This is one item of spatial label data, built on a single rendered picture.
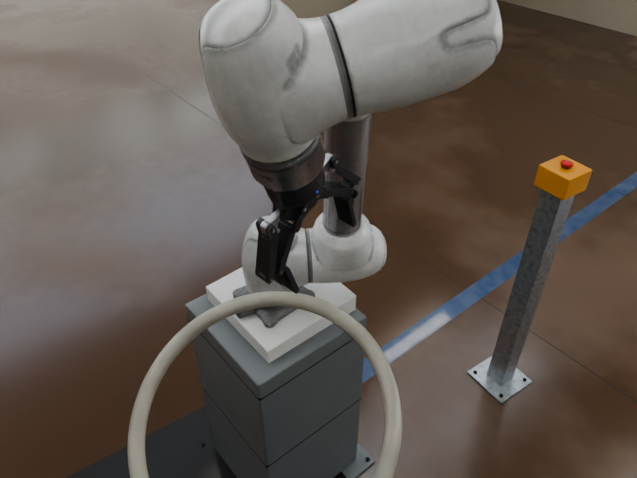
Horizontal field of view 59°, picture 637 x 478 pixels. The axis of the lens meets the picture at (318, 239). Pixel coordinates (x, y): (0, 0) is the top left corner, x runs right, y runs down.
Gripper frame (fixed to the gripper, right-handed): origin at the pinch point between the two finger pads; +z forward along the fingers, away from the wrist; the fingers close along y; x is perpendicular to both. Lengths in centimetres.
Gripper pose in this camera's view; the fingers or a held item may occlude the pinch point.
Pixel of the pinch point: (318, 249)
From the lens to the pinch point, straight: 83.0
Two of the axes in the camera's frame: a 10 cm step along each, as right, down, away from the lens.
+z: 1.7, 5.1, 8.4
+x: 7.6, 4.8, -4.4
